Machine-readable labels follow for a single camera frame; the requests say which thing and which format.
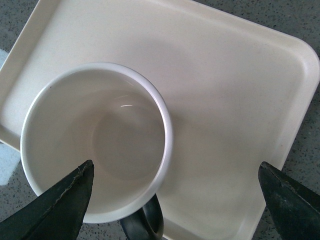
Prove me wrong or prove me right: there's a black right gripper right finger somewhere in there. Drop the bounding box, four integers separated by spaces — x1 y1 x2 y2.
258 161 320 240

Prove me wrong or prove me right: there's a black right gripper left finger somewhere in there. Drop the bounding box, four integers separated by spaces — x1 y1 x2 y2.
0 160 94 240

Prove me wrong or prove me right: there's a white smiley mug black handle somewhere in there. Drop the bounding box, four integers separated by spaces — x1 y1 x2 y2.
20 62 174 240

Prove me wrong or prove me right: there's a cream rectangular tray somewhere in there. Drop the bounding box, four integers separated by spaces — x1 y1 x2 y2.
0 0 320 240

